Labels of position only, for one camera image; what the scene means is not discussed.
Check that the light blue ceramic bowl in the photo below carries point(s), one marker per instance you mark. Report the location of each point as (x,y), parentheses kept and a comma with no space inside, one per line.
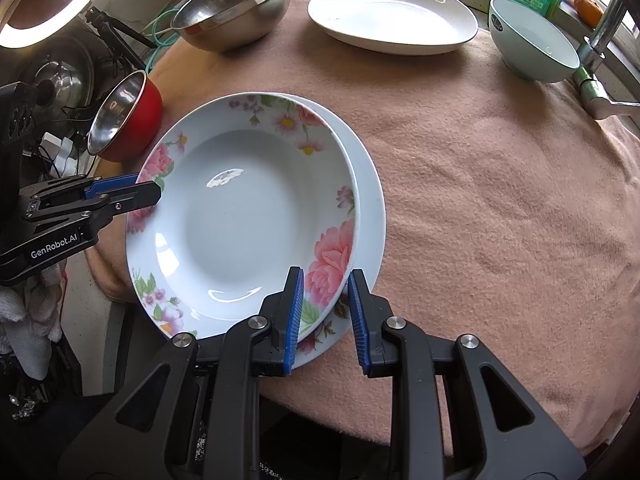
(530,55)

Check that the plain white round plate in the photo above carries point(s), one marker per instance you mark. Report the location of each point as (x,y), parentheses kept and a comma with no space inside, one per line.
(371,210)

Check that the pink towel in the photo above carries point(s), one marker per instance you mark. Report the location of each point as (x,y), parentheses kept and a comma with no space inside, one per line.
(475,185)

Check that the steel pot lid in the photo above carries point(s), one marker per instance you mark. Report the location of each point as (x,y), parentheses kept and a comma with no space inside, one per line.
(65,80)

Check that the large stainless steel bowl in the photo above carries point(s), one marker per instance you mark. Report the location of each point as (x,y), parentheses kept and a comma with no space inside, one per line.
(235,25)

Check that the red steel bowl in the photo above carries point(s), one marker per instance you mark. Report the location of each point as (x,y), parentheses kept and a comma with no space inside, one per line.
(145,120)

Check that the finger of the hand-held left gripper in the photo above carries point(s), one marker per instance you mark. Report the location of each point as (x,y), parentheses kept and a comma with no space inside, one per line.
(112,185)
(142,196)

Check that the orange fruit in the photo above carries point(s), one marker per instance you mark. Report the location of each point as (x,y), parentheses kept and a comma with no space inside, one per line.
(587,10)

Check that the steel kitchen faucet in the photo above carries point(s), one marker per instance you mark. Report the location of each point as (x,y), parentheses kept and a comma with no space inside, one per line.
(600,35)

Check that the black tripod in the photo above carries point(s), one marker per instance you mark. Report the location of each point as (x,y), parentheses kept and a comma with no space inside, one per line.
(117,30)

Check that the person's left hand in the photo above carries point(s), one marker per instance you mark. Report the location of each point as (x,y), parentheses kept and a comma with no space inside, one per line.
(37,320)

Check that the white plate with grey rim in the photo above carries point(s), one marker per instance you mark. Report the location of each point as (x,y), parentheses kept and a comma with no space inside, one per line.
(390,15)

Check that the floral white plate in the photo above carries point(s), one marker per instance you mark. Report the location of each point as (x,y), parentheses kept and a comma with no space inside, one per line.
(225,220)

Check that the white power plug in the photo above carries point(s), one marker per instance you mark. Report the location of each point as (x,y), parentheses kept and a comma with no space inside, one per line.
(60,152)

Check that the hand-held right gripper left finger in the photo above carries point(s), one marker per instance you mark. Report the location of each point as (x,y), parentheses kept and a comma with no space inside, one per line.
(295,320)

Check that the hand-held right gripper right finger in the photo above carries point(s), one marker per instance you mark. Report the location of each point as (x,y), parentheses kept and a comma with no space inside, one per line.
(357,320)

